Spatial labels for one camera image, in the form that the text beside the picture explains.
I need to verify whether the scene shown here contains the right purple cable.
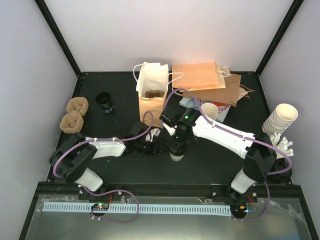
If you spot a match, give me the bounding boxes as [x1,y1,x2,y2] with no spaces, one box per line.
[163,88,293,222]

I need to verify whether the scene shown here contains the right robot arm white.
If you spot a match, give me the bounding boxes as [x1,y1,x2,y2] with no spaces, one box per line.
[159,106,277,202]

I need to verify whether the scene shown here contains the black lid stack right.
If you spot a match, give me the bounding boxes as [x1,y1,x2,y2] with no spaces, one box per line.
[267,161,293,185]

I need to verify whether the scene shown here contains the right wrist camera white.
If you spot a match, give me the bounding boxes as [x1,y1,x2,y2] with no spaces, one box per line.
[159,114,178,136]

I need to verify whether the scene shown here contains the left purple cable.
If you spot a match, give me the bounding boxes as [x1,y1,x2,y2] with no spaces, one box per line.
[52,111,155,198]

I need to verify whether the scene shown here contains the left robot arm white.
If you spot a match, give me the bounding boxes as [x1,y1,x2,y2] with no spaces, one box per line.
[49,122,169,200]

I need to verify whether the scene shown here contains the blue slotted cable duct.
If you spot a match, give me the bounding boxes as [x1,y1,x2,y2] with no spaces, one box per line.
[42,202,232,217]

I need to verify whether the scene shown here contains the light blue paper bag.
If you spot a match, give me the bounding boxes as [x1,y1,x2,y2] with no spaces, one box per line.
[179,97,199,110]

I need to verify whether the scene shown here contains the tall white cup stack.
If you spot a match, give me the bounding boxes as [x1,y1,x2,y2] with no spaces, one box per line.
[262,103,299,136]

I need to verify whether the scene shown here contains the single white paper cup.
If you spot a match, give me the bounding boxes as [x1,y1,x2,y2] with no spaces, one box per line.
[169,152,185,162]

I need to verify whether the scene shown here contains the brown pulp cup carrier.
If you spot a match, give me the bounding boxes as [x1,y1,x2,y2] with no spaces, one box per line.
[145,90,164,99]

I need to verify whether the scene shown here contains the orange paper bag white handles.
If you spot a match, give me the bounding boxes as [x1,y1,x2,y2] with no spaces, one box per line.
[132,62,171,127]

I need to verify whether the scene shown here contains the black paper cup stack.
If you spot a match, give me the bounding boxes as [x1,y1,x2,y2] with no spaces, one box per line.
[95,92,114,114]

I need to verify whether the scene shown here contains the pulp cup carrier stack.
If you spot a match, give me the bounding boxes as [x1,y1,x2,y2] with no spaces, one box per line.
[59,97,89,134]

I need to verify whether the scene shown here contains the white paper cup stack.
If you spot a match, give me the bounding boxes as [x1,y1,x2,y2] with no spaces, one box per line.
[200,102,219,120]

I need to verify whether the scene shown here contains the checkered paper bag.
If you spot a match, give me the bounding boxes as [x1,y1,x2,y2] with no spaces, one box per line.
[199,99,231,123]

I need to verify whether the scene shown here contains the brown kraft paper bag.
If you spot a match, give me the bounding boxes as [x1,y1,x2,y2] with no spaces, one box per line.
[191,74,254,107]

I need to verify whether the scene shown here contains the orange paper bag stack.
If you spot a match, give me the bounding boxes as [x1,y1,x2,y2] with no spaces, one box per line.
[171,62,231,92]

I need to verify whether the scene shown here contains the purple cable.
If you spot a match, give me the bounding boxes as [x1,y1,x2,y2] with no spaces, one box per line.
[52,111,155,198]
[163,88,293,222]

